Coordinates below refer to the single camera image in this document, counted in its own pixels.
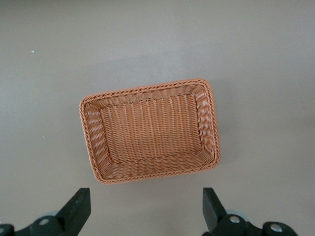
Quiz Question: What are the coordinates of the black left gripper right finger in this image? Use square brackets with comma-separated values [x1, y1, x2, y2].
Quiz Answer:
[202, 187, 263, 236]

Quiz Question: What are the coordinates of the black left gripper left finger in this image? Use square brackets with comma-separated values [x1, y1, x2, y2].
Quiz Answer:
[14, 187, 92, 236]

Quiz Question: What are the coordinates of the brown wicker basket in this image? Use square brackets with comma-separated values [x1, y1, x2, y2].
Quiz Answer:
[78, 78, 221, 185]

